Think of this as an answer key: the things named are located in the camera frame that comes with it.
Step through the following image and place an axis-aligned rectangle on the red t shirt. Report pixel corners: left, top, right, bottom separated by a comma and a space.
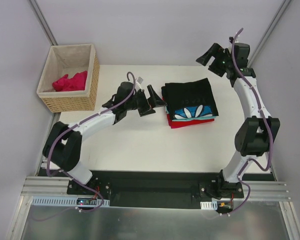
166, 114, 215, 129

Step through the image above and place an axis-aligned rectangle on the black t shirt with flower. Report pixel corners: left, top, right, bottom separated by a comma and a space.
161, 78, 219, 120

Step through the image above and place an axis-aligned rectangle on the teal t shirt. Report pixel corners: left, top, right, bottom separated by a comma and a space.
172, 105, 216, 122

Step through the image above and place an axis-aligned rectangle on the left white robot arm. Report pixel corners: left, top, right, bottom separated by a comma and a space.
42, 81, 167, 195

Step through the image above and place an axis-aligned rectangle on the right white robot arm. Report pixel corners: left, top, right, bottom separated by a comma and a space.
196, 43, 281, 200

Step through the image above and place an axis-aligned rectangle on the magenta t shirt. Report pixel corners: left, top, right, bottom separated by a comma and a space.
52, 71, 88, 92

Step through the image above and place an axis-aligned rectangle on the wicker basket with liner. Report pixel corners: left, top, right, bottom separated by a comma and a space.
36, 44, 100, 113

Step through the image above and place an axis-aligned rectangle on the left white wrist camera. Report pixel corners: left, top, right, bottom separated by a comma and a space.
135, 77, 144, 91

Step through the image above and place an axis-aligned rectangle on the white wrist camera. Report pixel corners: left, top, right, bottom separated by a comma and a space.
228, 36, 239, 46
135, 77, 144, 91

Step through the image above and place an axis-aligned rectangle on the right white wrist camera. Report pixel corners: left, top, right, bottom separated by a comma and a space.
228, 36, 239, 46

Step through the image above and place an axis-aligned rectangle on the right corner aluminium post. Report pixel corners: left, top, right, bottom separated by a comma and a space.
248, 0, 293, 67

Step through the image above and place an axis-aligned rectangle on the corner aluminium post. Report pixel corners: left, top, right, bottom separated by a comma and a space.
27, 0, 58, 46
248, 0, 293, 67

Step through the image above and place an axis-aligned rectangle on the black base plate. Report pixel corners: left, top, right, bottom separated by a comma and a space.
66, 170, 244, 210

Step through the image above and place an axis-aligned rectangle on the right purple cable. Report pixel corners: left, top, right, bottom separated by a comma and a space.
202, 27, 275, 218

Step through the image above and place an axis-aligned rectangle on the purple cable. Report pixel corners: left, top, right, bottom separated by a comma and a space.
31, 71, 138, 222
202, 27, 275, 218

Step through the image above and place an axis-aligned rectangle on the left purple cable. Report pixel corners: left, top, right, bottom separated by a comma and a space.
31, 71, 138, 222

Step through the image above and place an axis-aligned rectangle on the left corner aluminium post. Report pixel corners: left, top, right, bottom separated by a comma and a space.
27, 0, 58, 46

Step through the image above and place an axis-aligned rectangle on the right grey cable duct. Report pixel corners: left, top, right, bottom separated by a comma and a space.
200, 200, 234, 211

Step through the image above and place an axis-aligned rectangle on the grey cable duct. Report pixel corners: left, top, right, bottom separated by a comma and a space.
32, 196, 110, 208
200, 200, 234, 211

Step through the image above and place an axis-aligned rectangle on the aluminium rail frame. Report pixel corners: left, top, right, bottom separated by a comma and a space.
21, 176, 292, 202

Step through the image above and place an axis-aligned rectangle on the left grey cable duct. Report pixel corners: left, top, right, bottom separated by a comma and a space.
32, 196, 110, 208

